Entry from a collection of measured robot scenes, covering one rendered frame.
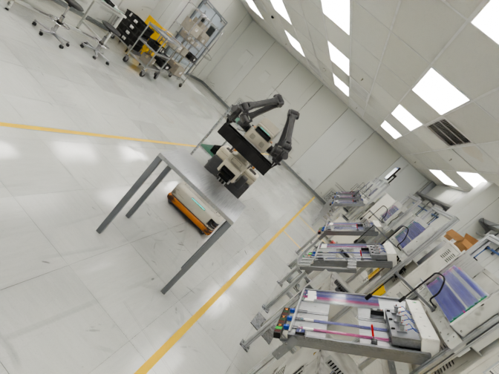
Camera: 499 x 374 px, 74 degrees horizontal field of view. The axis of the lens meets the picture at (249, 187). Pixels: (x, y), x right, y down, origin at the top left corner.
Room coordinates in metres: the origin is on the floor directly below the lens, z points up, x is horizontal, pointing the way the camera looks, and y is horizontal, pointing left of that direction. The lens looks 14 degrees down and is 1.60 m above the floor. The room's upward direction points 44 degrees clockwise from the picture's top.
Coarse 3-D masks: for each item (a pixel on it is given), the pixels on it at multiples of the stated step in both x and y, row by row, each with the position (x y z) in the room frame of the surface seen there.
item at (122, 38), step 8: (128, 16) 7.32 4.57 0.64; (136, 16) 7.68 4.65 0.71; (120, 24) 7.34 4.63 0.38; (128, 24) 7.31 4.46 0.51; (136, 24) 7.29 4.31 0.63; (144, 24) 7.67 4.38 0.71; (120, 32) 7.31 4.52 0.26; (128, 32) 7.29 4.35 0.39; (136, 32) 7.29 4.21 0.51; (152, 32) 7.59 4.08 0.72; (120, 40) 7.27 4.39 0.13; (128, 40) 7.29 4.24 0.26; (136, 40) 7.32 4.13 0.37; (128, 48) 7.24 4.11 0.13; (136, 48) 7.50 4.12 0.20
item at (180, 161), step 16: (160, 160) 2.11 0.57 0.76; (176, 160) 2.21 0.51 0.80; (192, 160) 2.47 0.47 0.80; (144, 176) 2.11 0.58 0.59; (160, 176) 2.52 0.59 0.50; (192, 176) 2.21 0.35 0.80; (208, 176) 2.46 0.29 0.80; (128, 192) 2.11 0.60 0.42; (208, 192) 2.19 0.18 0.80; (224, 192) 2.45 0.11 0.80; (224, 208) 2.19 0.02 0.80; (240, 208) 2.43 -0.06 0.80; (224, 224) 2.12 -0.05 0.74; (208, 240) 2.52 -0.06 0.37; (192, 256) 2.52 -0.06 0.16
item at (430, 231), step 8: (432, 208) 3.67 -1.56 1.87; (416, 216) 3.58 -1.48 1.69; (448, 216) 3.11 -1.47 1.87; (408, 224) 3.56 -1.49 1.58; (424, 224) 3.57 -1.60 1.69; (424, 232) 2.99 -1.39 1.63; (432, 232) 2.98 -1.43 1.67; (392, 240) 3.60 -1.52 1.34; (416, 240) 2.99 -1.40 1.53; (424, 240) 2.98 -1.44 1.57; (440, 240) 2.96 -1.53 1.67; (408, 248) 2.98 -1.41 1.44; (416, 248) 2.98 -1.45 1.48; (432, 248) 2.96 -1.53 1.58; (416, 256) 2.97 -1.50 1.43; (312, 264) 3.03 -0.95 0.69; (336, 280) 3.32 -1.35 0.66; (336, 288) 3.17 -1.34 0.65; (344, 288) 3.31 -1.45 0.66; (288, 296) 3.02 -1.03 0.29; (296, 304) 3.00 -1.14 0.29
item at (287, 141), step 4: (288, 112) 3.18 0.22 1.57; (288, 116) 3.18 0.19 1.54; (292, 116) 3.15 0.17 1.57; (296, 116) 3.17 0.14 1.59; (292, 120) 3.12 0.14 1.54; (288, 124) 3.13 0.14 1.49; (292, 124) 3.10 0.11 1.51; (288, 128) 3.07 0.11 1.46; (292, 128) 3.07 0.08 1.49; (288, 132) 3.04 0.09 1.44; (292, 132) 3.05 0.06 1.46; (288, 136) 3.01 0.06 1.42; (284, 140) 2.99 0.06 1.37; (288, 140) 2.99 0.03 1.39; (284, 144) 2.95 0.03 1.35; (288, 144) 2.97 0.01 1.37; (284, 148) 2.96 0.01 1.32; (288, 148) 2.96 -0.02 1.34
